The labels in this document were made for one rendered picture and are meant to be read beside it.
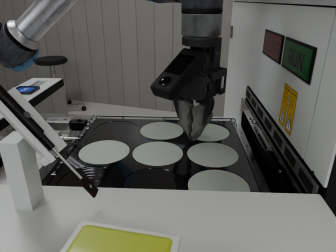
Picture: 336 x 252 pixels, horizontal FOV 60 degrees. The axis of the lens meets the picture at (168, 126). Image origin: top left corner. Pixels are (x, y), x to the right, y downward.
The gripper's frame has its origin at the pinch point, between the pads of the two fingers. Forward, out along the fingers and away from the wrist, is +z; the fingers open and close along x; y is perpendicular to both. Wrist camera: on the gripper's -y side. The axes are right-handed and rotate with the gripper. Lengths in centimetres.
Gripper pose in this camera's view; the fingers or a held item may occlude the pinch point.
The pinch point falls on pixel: (190, 136)
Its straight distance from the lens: 61.9
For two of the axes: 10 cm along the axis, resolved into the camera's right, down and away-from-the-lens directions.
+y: 6.2, -3.2, 7.2
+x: -7.9, -2.5, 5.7
